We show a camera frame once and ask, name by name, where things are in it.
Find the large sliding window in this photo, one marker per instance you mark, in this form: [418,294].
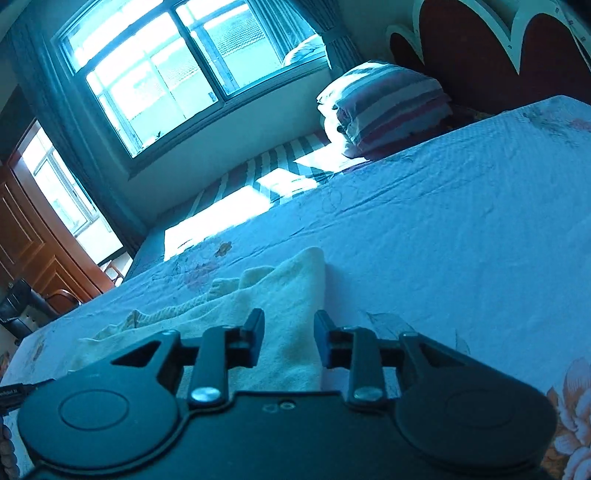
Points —
[184,69]

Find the floral bed sheet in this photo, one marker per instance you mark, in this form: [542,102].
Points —
[438,207]

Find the cream knit sweater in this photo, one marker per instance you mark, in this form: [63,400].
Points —
[277,304]

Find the striped pillow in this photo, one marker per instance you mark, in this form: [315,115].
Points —
[388,108]

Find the red scalloped headboard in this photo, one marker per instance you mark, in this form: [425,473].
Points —
[466,50]

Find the long grey curtain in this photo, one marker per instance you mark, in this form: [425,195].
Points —
[69,138]

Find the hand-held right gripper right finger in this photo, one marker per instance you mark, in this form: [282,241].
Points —
[323,330]

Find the striped bed sheet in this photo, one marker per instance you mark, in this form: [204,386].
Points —
[272,164]

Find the grey window curtain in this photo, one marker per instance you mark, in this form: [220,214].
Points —
[332,41]

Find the brown wooden cabinet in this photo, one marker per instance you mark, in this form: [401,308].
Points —
[32,244]

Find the dark chair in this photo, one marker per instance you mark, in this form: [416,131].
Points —
[21,307]

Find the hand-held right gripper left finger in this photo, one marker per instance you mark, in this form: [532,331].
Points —
[255,328]

